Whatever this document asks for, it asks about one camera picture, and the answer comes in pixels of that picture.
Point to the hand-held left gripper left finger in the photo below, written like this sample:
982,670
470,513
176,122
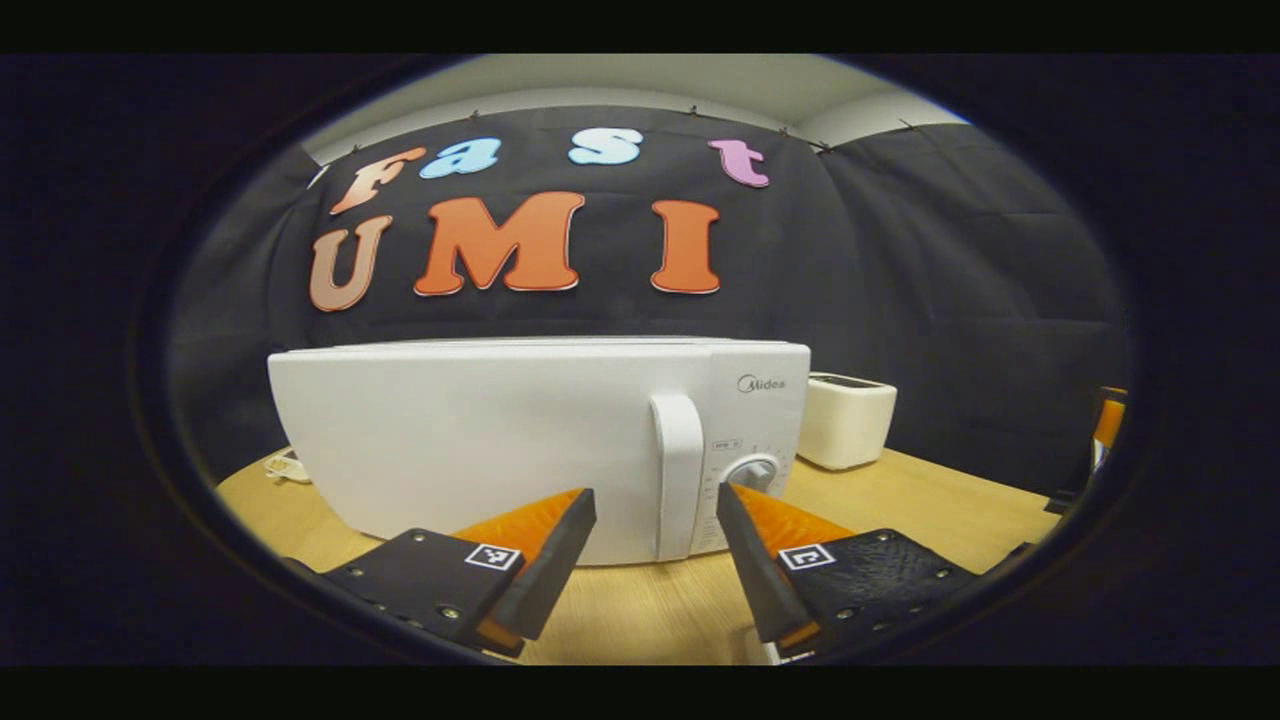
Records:
550,570

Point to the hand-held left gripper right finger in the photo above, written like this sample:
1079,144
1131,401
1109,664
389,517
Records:
755,570

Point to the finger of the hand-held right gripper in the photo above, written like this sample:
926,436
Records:
1110,420

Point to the white microwave oven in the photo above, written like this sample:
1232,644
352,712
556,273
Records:
480,440

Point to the white toaster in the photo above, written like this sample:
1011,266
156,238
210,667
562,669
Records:
845,425

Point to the white compartment dish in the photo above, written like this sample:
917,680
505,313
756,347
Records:
288,467

